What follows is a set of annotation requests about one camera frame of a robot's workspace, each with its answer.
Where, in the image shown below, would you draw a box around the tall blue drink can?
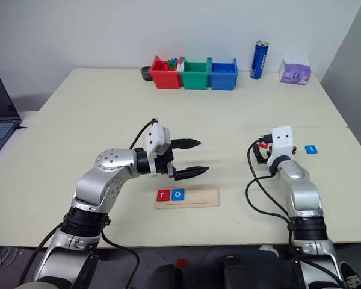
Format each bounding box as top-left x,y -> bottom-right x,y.
249,40 -> 270,80

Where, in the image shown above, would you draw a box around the black sneaker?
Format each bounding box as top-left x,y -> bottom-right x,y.
339,261 -> 361,289

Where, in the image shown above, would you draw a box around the blue letter o block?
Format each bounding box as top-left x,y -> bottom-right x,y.
170,188 -> 186,202

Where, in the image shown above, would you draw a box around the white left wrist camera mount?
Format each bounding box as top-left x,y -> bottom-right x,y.
146,122 -> 172,175

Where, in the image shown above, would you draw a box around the black tape roll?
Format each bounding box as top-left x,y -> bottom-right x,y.
140,66 -> 154,82

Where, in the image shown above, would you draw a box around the red plastic bin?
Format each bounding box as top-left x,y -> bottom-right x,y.
148,55 -> 183,90

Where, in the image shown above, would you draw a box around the purple tissue pack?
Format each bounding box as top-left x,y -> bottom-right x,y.
279,55 -> 312,85

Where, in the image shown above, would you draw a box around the loose floor cables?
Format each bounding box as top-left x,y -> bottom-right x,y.
0,244 -> 19,269

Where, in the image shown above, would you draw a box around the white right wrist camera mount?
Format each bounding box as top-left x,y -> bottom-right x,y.
267,126 -> 296,174

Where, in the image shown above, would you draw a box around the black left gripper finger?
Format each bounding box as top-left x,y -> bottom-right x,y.
173,166 -> 211,182
171,138 -> 203,151

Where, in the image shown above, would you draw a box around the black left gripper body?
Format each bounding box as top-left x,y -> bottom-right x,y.
155,148 -> 177,181

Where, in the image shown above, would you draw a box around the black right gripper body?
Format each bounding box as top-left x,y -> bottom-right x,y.
265,134 -> 274,158

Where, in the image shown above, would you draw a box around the green plastic bin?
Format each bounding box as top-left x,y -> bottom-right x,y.
179,57 -> 212,91

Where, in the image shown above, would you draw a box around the wooden letter tray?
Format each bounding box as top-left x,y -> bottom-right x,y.
155,187 -> 220,210

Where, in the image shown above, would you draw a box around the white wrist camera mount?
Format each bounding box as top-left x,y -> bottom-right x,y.
267,126 -> 296,174
146,122 -> 172,175

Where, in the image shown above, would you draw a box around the blue plastic bin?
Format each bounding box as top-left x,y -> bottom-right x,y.
208,57 -> 239,92

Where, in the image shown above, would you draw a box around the white paper scrap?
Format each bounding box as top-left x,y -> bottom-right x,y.
259,244 -> 280,257

